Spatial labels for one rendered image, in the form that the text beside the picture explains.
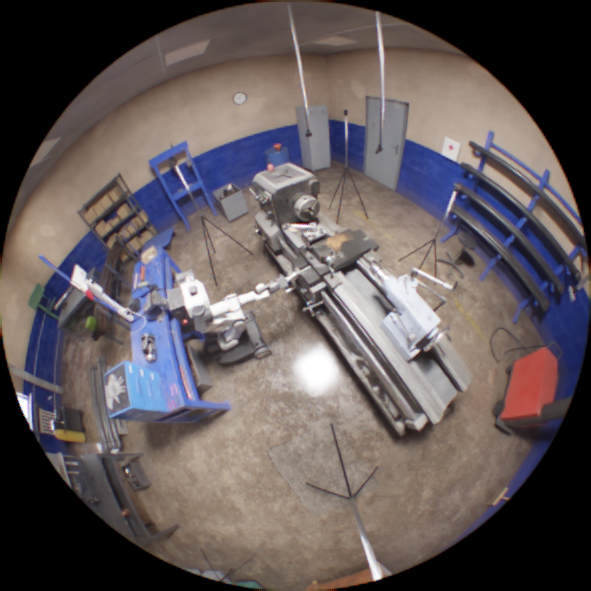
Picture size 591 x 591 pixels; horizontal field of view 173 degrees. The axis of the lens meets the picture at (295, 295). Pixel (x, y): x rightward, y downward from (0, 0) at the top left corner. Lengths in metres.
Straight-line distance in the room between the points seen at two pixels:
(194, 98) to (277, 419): 5.63
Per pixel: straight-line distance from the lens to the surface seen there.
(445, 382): 1.76
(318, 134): 5.41
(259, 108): 5.23
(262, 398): 2.26
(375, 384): 1.84
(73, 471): 3.50
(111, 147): 5.15
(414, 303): 1.29
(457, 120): 4.06
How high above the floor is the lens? 2.17
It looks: 58 degrees down
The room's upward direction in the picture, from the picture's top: 13 degrees counter-clockwise
